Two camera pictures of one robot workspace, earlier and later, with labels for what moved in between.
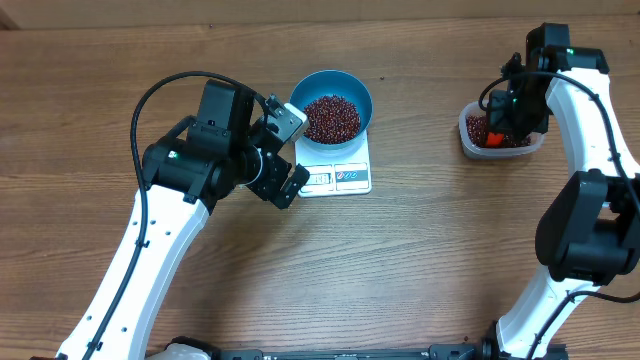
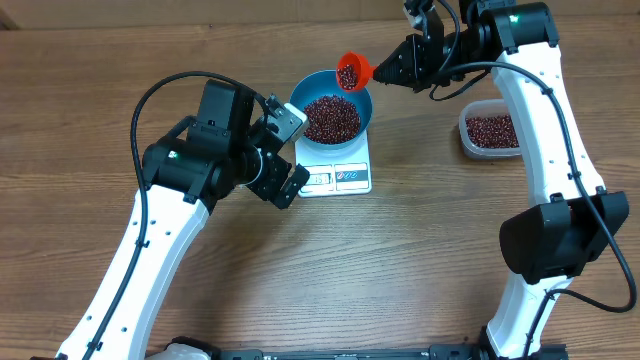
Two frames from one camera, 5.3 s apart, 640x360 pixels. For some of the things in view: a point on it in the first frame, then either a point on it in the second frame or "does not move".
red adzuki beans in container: x=476 y=132 does not move
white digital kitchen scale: x=334 y=172 does not move
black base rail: x=491 y=349 does not move
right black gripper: x=513 y=121 → x=413 y=62
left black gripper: x=279 y=171 does not move
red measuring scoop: x=494 y=139 → x=353 y=71
